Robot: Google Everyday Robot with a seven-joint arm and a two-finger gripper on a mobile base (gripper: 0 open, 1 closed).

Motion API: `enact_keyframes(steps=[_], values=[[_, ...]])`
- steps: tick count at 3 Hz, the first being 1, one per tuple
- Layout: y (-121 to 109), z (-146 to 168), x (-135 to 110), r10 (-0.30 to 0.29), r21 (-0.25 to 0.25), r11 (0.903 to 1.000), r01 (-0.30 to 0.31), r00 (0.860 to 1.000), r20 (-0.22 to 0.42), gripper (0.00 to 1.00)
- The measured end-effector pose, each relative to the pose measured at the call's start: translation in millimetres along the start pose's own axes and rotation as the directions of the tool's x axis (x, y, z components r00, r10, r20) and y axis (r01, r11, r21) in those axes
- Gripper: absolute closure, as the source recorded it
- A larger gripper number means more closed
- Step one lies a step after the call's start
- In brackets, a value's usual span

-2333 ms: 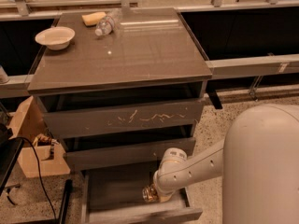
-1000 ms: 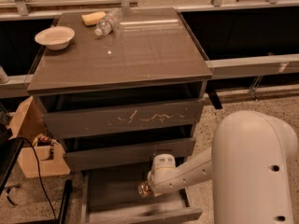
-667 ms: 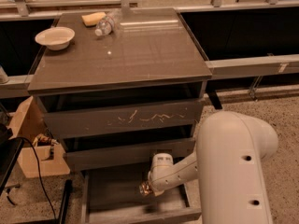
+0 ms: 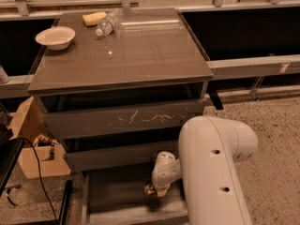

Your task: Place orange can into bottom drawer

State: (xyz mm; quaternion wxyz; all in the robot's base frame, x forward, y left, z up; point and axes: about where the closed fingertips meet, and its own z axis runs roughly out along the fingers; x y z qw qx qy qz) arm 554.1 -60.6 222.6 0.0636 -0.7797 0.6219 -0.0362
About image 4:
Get yellow sponge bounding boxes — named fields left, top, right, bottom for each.
left=82, top=12, right=107, bottom=26

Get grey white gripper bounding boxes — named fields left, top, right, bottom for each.
left=153, top=182, right=171, bottom=198

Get grey drawer cabinet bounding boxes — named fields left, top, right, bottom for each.
left=27, top=7, right=214, bottom=173

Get middle grey drawer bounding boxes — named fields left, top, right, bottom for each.
left=64, top=140, right=178, bottom=172

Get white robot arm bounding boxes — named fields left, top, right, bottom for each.
left=152, top=116, right=258, bottom=225

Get top grey drawer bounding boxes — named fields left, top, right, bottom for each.
left=44, top=99, right=203, bottom=140

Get white bowl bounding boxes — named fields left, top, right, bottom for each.
left=36, top=26, right=76, bottom=51

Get clear plastic water bottle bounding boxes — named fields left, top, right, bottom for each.
left=96, top=9, right=123, bottom=38

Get black cable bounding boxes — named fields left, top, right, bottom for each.
left=12, top=137, right=59, bottom=223

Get black floor stand bar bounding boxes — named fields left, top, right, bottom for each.
left=57, top=180, right=73, bottom=225

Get black equipment at left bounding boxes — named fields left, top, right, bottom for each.
left=0, top=124, right=24, bottom=196

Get grey drawer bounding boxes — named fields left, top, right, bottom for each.
left=82, top=163, right=189, bottom=225
left=44, top=99, right=203, bottom=140
left=64, top=140, right=178, bottom=172

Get cardboard box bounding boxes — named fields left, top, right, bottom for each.
left=8, top=97, right=70, bottom=179

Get bottom grey drawer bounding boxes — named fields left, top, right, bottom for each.
left=82, top=163, right=189, bottom=225

